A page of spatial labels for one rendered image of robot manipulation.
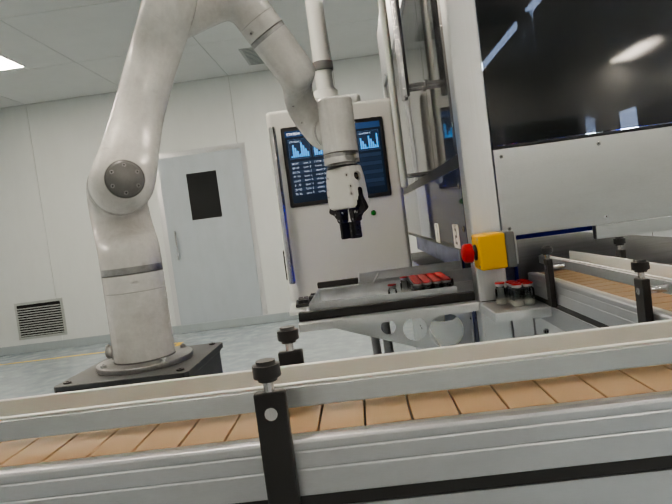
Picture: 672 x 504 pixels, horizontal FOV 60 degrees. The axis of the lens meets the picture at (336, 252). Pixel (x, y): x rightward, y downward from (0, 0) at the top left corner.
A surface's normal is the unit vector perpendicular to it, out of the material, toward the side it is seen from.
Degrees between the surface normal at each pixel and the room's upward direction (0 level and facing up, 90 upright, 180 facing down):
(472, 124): 90
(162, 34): 125
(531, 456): 90
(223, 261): 90
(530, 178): 90
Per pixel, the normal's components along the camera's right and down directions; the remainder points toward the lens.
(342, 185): -0.71, 0.14
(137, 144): 0.52, -0.44
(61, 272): -0.04, 0.06
